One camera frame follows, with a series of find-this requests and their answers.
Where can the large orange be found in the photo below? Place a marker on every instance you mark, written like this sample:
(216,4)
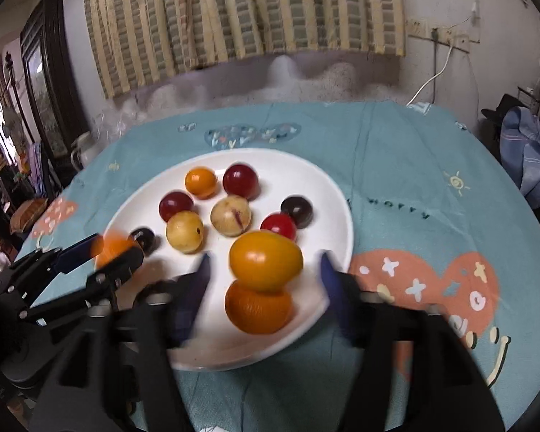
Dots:
(110,247)

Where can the rough tangerine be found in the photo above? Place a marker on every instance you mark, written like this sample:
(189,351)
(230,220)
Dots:
(258,308)

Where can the small red plum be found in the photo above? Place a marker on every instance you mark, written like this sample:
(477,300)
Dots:
(279,225)

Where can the purple hanging cloth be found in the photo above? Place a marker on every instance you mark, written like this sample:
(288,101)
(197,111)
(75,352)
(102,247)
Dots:
(36,166)

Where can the wall outlet strip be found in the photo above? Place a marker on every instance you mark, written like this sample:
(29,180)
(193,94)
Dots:
(436,33)

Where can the brown passion fruit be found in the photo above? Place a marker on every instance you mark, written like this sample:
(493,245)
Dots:
(231,216)

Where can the blue printed tablecloth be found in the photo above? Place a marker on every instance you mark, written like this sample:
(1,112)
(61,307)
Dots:
(409,166)

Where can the red apple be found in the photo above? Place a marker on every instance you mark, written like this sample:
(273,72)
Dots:
(175,204)
(240,181)

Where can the black hat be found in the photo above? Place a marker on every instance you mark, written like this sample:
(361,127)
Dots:
(504,108)

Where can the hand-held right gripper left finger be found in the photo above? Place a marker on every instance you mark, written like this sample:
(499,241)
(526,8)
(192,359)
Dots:
(193,297)

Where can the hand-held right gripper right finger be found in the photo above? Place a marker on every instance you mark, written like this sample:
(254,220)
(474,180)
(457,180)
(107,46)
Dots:
(337,297)

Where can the dark plum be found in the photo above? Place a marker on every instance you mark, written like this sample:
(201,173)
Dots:
(143,238)
(297,210)

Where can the yellow round fruit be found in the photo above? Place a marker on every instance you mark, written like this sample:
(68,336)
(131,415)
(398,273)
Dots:
(184,232)

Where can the smooth orange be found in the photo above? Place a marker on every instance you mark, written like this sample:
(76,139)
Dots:
(265,261)

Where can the white foam wrap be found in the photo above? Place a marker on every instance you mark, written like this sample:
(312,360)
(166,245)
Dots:
(288,76)

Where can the checked beige curtain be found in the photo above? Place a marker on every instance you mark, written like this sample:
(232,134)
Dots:
(252,9)

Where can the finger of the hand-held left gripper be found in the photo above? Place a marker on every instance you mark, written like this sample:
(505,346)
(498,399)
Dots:
(78,252)
(121,263)

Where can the white oval plate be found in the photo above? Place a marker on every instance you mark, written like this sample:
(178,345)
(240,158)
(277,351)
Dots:
(315,189)

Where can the dark coat stand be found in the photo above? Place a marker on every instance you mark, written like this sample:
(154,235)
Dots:
(13,94)

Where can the blue clothing heap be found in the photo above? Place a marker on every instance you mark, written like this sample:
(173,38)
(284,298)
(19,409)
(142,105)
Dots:
(531,153)

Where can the clear plastic bags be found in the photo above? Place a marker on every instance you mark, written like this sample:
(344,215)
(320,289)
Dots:
(114,119)

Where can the small orange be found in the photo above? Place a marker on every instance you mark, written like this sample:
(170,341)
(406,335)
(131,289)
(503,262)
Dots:
(201,182)

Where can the brown seat cushion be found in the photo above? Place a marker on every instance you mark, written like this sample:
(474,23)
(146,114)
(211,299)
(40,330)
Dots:
(27,213)

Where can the dark framed painting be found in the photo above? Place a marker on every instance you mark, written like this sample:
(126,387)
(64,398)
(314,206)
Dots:
(42,76)

